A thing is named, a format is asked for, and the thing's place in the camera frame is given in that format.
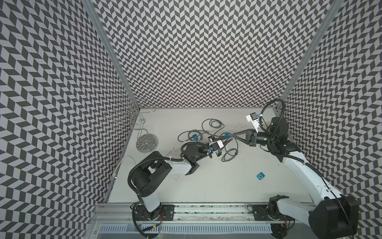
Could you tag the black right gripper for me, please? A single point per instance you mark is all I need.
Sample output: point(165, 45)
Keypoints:
point(251, 141)

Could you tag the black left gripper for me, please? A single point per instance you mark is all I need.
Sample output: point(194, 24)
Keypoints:
point(218, 154)

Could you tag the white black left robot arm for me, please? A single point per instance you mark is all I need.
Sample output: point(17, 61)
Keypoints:
point(146, 176)

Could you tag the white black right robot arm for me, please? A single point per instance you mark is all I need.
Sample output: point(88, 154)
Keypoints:
point(331, 215)

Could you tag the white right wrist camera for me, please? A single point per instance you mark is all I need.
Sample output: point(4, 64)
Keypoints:
point(253, 118)

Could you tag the chrome wire jewelry stand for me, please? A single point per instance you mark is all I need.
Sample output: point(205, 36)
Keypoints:
point(125, 114)

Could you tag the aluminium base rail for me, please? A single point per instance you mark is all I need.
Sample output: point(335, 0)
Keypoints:
point(191, 219)

